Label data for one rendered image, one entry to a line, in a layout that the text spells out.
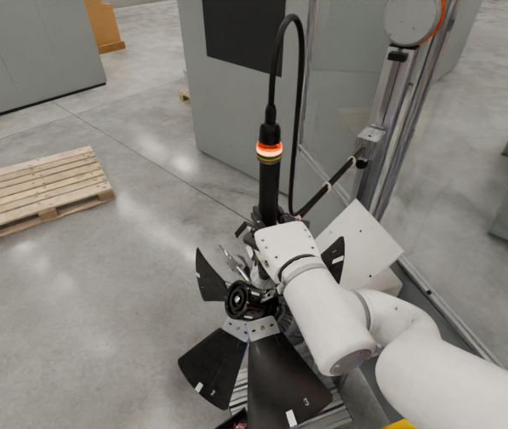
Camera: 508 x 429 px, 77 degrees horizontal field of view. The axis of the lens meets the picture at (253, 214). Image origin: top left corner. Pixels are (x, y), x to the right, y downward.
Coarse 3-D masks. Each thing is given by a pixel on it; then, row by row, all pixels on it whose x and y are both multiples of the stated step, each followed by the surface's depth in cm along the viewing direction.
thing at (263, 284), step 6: (252, 270) 79; (252, 276) 78; (258, 276) 78; (252, 282) 77; (258, 282) 76; (264, 282) 76; (270, 282) 76; (258, 288) 76; (264, 288) 76; (270, 288) 76
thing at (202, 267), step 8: (200, 256) 122; (200, 264) 123; (208, 264) 116; (200, 272) 125; (208, 272) 118; (216, 272) 112; (200, 280) 127; (208, 280) 119; (216, 280) 114; (224, 280) 109; (200, 288) 129; (208, 288) 123; (216, 288) 117; (224, 288) 112; (208, 296) 126; (216, 296) 121; (224, 296) 116
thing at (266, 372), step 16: (272, 336) 92; (256, 352) 89; (272, 352) 89; (288, 352) 88; (256, 368) 86; (272, 368) 85; (288, 368) 85; (304, 368) 85; (256, 384) 84; (272, 384) 83; (288, 384) 82; (304, 384) 82; (320, 384) 81; (256, 400) 82; (272, 400) 80; (288, 400) 80; (320, 400) 78; (256, 416) 80; (272, 416) 78; (304, 416) 76
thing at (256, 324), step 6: (264, 318) 97; (270, 318) 97; (246, 324) 96; (252, 324) 96; (258, 324) 96; (264, 324) 96; (276, 324) 96; (258, 330) 94; (264, 330) 94; (270, 330) 94; (276, 330) 94; (252, 336) 93; (258, 336) 93; (264, 336) 93
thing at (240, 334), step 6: (228, 318) 102; (228, 324) 103; (234, 324) 103; (240, 324) 102; (228, 330) 103; (234, 330) 103; (240, 330) 103; (246, 330) 102; (240, 336) 103; (246, 336) 103
